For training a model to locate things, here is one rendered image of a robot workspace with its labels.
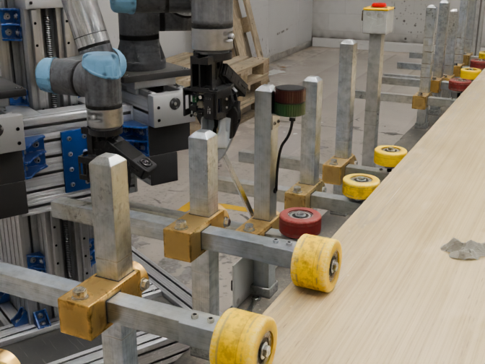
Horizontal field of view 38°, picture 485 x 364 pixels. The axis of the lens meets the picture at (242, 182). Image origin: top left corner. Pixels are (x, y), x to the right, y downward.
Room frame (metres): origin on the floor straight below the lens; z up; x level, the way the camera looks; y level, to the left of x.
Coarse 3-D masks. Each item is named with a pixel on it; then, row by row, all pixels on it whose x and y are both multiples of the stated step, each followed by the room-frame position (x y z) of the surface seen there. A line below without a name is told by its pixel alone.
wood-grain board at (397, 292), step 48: (480, 96) 2.30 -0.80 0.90; (432, 144) 1.72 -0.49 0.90; (480, 144) 1.72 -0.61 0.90; (384, 192) 1.36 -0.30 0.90; (432, 192) 1.36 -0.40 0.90; (480, 192) 1.36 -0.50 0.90; (384, 240) 1.12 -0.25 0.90; (432, 240) 1.12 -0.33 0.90; (480, 240) 1.12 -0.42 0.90; (288, 288) 0.94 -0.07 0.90; (336, 288) 0.94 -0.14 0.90; (384, 288) 0.94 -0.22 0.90; (432, 288) 0.94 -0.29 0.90; (480, 288) 0.94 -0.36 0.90; (288, 336) 0.81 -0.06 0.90; (336, 336) 0.81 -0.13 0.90; (384, 336) 0.81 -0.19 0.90; (432, 336) 0.81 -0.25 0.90; (480, 336) 0.81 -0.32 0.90
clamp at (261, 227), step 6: (276, 216) 1.30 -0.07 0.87; (246, 222) 1.27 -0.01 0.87; (252, 222) 1.27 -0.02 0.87; (258, 222) 1.27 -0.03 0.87; (264, 222) 1.27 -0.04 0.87; (270, 222) 1.27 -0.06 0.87; (276, 222) 1.29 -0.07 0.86; (240, 228) 1.24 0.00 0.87; (258, 228) 1.24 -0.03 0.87; (264, 228) 1.24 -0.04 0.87; (270, 228) 1.26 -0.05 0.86; (276, 228) 1.29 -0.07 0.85; (258, 234) 1.22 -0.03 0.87; (264, 234) 1.24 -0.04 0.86
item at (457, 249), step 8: (456, 240) 1.08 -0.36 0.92; (472, 240) 1.07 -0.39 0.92; (448, 248) 1.07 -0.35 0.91; (456, 248) 1.07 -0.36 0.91; (464, 248) 1.05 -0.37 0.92; (472, 248) 1.06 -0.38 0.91; (480, 248) 1.06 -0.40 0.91; (456, 256) 1.04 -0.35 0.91; (464, 256) 1.04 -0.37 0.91; (472, 256) 1.04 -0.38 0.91
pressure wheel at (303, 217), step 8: (288, 208) 1.26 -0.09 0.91; (296, 208) 1.26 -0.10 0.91; (304, 208) 1.26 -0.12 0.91; (280, 216) 1.22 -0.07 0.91; (288, 216) 1.21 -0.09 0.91; (296, 216) 1.22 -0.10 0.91; (304, 216) 1.22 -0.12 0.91; (312, 216) 1.22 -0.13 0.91; (320, 216) 1.22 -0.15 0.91; (280, 224) 1.21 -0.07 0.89; (288, 224) 1.19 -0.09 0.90; (296, 224) 1.19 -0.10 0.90; (304, 224) 1.19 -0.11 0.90; (312, 224) 1.19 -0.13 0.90; (320, 224) 1.21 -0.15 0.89; (280, 232) 1.21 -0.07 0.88; (288, 232) 1.19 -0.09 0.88; (296, 232) 1.19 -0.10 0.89; (304, 232) 1.19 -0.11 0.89; (312, 232) 1.19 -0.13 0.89
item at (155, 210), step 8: (136, 208) 1.37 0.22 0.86; (144, 208) 1.37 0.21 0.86; (152, 208) 1.37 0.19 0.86; (160, 208) 1.37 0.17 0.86; (168, 216) 1.34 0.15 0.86; (176, 216) 1.33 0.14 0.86; (232, 224) 1.29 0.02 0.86; (240, 224) 1.29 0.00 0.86; (272, 232) 1.25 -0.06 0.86; (296, 240) 1.21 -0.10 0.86
